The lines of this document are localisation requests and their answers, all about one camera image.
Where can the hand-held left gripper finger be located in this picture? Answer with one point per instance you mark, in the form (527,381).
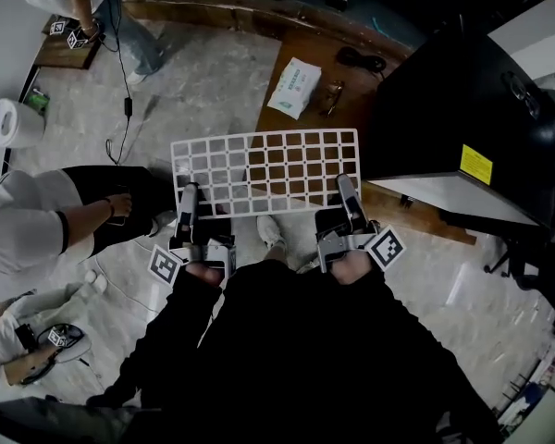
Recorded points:
(188,211)

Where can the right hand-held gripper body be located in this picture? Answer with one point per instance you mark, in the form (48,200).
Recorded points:
(386,248)

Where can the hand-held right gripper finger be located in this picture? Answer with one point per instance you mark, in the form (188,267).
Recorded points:
(351,201)

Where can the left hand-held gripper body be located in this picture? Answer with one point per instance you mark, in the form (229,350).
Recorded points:
(213,252)

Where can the white wire grid shelf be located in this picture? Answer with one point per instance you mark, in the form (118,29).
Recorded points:
(284,147)

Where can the black mini fridge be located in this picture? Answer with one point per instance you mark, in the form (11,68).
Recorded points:
(444,109)

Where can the person's right forearm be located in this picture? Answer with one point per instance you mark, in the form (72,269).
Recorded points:
(398,312)

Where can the person's left forearm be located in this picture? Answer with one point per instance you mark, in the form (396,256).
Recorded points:
(166,331)

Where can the black mini fridge door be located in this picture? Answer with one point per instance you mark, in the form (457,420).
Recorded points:
(490,234)

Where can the person's left white shoe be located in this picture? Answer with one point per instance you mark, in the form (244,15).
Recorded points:
(269,231)

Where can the person's white shoe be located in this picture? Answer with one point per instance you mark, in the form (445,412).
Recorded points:
(269,231)
(308,265)

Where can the person's right white shoe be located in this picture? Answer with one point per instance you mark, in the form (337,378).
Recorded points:
(308,265)

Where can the low wooden table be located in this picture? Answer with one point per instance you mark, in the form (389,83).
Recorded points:
(305,125)

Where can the amber tinted glasses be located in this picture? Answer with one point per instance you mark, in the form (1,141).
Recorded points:
(335,88)

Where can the white tissue pack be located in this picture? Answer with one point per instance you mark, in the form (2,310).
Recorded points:
(293,86)

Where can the person's black clothed body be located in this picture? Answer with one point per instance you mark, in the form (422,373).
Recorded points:
(305,363)

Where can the white toilet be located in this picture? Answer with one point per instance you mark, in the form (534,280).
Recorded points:
(25,127)

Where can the small green container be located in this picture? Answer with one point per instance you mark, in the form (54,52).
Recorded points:
(39,101)

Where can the small wooden stand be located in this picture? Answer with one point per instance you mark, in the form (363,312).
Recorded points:
(69,58)

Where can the long wooden platform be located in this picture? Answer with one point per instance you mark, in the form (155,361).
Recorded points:
(189,9)

